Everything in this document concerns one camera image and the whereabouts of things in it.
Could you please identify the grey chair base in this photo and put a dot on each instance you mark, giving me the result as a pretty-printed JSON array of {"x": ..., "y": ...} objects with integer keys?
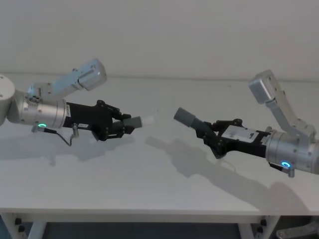
[{"x": 299, "y": 230}]

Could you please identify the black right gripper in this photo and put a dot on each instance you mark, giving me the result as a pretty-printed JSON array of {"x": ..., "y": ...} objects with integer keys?
[{"x": 245, "y": 143}]

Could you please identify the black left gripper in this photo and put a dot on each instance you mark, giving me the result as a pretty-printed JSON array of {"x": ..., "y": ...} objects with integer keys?
[{"x": 84, "y": 115}]

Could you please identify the black frame knob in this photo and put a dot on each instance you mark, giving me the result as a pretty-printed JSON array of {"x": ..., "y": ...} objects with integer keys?
[
  {"x": 22, "y": 228},
  {"x": 260, "y": 229},
  {"x": 18, "y": 220},
  {"x": 263, "y": 222}
]

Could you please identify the grey connector with white tip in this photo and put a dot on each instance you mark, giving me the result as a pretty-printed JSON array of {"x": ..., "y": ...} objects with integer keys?
[{"x": 135, "y": 122}]

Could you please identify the white table frame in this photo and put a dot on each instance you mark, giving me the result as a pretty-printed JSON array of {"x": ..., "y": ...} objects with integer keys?
[{"x": 37, "y": 229}]

